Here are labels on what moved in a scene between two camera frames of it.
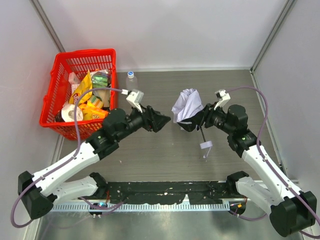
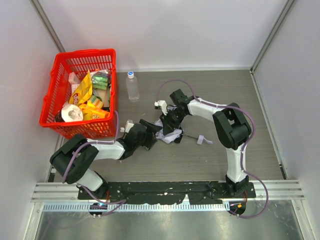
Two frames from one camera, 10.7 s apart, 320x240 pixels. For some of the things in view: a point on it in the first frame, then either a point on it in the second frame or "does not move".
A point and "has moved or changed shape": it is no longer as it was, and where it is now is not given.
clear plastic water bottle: [131, 82] does not move
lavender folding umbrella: [187, 112] has moved or changed shape
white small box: [74, 80] does not move
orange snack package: [90, 112] does not move
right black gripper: [205, 116] to [170, 122]
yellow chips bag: [83, 92] does not move
